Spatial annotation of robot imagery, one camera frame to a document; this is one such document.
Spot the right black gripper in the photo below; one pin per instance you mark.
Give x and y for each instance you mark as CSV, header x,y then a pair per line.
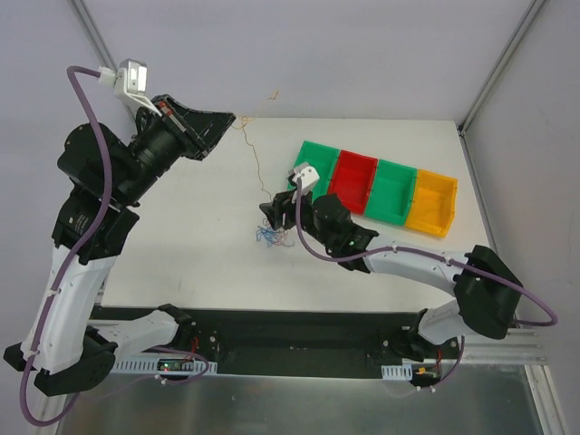
x,y
281,207

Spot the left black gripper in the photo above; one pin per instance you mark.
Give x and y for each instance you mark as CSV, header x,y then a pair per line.
x,y
182,131

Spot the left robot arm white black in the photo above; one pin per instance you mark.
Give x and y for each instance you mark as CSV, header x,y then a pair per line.
x,y
109,178

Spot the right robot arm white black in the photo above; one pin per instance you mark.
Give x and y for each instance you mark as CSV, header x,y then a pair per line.
x,y
480,284

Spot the red plastic bin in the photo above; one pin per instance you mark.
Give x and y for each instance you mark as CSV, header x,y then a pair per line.
x,y
352,180

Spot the right green plastic bin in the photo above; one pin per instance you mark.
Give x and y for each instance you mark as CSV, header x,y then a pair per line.
x,y
391,193

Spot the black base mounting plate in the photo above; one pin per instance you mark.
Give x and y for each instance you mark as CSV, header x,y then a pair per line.
x,y
296,344

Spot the yellow plastic bin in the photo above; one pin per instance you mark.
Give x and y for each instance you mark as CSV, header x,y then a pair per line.
x,y
433,204

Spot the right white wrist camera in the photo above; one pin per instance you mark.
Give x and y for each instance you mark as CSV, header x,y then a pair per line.
x,y
306,174

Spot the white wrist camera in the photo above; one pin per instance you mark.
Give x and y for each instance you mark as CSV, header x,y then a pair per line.
x,y
128,82
306,174

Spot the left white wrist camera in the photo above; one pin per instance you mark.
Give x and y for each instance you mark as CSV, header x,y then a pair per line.
x,y
128,82

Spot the left aluminium frame post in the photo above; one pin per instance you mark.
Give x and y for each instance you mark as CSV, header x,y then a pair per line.
x,y
101,50

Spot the aluminium frame post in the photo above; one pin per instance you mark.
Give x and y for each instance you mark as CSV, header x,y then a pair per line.
x,y
101,50
507,54

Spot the right white cable duct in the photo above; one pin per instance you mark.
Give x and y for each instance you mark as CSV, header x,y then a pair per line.
x,y
402,372

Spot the white cable duct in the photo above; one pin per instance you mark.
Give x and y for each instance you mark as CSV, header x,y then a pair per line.
x,y
402,372
163,366

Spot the left white cable duct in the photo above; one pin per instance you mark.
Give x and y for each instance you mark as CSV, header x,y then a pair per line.
x,y
163,366

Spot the right aluminium frame post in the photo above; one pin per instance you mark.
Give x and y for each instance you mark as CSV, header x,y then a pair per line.
x,y
507,54

